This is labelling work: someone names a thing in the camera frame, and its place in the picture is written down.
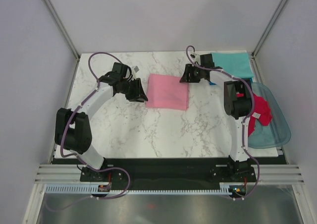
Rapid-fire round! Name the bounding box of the aluminium frame post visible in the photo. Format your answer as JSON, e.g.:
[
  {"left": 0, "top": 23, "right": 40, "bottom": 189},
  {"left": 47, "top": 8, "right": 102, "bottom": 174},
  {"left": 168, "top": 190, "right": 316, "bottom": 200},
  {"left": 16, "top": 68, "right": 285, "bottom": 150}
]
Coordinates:
[
  {"left": 42, "top": 0, "right": 80, "bottom": 62},
  {"left": 251, "top": 0, "right": 297, "bottom": 58}
]

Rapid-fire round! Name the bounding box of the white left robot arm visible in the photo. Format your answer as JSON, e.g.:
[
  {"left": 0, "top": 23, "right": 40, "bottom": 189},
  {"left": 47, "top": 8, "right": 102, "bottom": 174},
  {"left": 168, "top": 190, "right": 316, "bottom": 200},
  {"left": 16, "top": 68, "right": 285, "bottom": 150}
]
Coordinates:
[{"left": 54, "top": 62, "right": 148, "bottom": 181}]

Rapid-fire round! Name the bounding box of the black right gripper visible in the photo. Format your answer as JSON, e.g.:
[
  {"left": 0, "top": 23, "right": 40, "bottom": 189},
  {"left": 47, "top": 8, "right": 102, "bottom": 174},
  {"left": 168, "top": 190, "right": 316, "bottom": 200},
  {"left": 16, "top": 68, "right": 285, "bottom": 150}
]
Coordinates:
[{"left": 179, "top": 64, "right": 204, "bottom": 84}]

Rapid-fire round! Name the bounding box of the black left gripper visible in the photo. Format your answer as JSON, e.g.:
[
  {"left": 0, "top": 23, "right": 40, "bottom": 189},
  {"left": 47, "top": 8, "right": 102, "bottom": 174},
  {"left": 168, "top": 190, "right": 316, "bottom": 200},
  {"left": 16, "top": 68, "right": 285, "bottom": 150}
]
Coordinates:
[{"left": 118, "top": 78, "right": 148, "bottom": 103}]

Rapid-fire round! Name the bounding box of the white slotted cable duct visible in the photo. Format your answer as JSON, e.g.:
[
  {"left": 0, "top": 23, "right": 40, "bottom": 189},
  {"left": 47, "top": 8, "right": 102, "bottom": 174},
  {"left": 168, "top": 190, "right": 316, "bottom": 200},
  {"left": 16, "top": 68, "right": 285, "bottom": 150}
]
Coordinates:
[{"left": 45, "top": 183, "right": 245, "bottom": 195}]

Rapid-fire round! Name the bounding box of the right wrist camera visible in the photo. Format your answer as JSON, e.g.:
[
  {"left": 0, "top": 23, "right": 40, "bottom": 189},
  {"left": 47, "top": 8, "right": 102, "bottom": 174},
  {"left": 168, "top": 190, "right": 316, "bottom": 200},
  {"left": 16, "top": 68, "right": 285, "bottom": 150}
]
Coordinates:
[{"left": 190, "top": 53, "right": 200, "bottom": 63}]

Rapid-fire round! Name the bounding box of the red t shirt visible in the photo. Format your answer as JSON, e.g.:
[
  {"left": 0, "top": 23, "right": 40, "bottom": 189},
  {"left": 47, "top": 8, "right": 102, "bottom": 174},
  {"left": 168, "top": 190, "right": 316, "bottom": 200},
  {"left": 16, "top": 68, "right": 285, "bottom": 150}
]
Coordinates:
[{"left": 248, "top": 94, "right": 272, "bottom": 136}]

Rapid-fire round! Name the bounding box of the clear blue plastic bin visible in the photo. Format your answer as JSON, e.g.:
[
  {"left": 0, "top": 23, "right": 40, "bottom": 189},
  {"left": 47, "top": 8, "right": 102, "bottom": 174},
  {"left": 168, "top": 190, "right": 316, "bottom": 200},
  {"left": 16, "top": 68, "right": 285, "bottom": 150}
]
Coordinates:
[{"left": 252, "top": 83, "right": 291, "bottom": 147}]

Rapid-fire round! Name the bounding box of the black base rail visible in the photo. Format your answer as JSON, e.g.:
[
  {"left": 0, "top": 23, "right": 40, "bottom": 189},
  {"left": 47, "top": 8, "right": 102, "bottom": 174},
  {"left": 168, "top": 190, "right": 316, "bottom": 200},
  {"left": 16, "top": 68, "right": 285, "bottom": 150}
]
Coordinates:
[{"left": 79, "top": 156, "right": 258, "bottom": 191}]

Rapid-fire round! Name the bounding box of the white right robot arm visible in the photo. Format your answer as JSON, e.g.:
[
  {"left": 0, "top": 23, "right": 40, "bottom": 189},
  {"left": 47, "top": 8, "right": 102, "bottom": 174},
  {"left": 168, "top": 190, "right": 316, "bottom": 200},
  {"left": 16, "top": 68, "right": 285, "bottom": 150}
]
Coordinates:
[{"left": 180, "top": 52, "right": 254, "bottom": 181}]

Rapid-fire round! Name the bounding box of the pink t shirt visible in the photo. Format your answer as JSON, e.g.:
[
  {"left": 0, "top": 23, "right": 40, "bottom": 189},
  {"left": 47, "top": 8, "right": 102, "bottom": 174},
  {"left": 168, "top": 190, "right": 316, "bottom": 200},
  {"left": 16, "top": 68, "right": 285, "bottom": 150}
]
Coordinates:
[{"left": 146, "top": 74, "right": 189, "bottom": 111}]

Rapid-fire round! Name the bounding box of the left aluminium frame post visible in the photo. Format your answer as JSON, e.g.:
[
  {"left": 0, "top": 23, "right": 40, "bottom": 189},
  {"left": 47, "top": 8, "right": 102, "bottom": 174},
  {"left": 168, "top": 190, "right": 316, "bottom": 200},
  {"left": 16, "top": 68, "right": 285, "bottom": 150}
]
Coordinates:
[{"left": 42, "top": 0, "right": 80, "bottom": 62}]

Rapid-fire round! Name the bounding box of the folded teal t shirt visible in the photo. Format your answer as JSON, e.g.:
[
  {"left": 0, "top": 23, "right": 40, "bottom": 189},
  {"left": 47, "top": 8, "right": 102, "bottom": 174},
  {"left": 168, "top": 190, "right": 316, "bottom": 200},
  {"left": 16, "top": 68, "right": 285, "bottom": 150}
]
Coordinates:
[{"left": 211, "top": 53, "right": 254, "bottom": 79}]

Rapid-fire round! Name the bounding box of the teal cloth in bin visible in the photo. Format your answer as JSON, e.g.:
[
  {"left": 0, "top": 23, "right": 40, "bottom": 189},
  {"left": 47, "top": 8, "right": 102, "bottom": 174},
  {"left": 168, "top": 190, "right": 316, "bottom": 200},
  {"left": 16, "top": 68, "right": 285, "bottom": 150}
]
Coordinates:
[{"left": 248, "top": 120, "right": 276, "bottom": 149}]

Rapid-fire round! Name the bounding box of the right aluminium frame post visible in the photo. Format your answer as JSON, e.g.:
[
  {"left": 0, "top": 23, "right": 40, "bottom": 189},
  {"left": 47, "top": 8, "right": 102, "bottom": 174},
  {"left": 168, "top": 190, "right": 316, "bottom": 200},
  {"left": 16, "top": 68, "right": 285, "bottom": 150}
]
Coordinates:
[{"left": 251, "top": 0, "right": 297, "bottom": 58}]

